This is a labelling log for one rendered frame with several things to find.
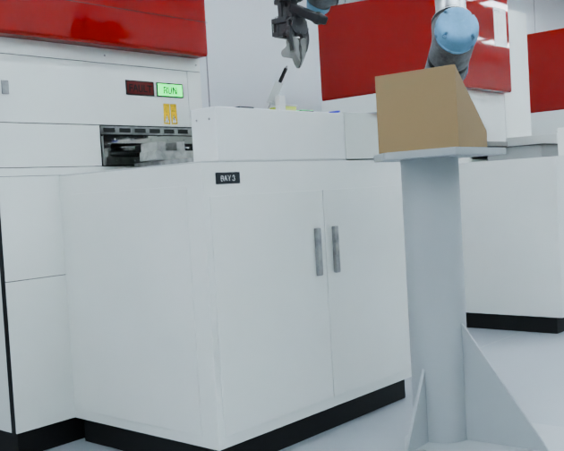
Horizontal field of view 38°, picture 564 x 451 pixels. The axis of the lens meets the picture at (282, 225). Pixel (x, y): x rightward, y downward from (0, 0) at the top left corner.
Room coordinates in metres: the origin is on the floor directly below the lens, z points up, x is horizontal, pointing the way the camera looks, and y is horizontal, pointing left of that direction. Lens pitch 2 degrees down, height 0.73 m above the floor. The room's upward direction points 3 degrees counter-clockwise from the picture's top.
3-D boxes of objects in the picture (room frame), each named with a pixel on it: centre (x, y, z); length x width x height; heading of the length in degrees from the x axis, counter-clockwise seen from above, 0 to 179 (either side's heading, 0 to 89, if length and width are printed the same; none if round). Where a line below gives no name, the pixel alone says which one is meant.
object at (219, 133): (2.35, 0.01, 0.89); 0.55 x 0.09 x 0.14; 139
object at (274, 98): (2.75, -0.01, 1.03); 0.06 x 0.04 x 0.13; 49
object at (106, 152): (2.77, 0.41, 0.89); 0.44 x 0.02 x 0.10; 139
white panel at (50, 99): (2.64, 0.53, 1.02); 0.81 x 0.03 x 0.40; 139
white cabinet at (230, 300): (2.63, 0.11, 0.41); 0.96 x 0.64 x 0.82; 139
